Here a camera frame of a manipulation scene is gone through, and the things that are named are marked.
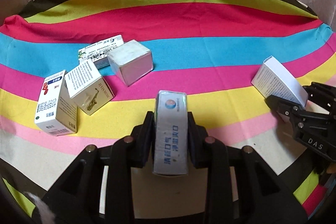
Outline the flat white box green print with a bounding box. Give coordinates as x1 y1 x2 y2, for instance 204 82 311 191
77 35 124 69

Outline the white box saxophone picture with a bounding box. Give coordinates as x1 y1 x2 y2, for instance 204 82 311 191
65 59 114 115

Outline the plain white cube box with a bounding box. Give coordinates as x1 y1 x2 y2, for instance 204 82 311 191
107 40 154 86

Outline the white box red blue logo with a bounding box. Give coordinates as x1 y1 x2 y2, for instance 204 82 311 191
34 70 77 136

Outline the white box blue Chinese text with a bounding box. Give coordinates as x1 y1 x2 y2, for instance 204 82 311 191
153 90 189 176

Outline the white box black fine print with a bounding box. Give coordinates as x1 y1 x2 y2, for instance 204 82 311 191
251 56 308 108

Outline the multicolour striped cloth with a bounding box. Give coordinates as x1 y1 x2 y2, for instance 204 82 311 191
1 0 335 214

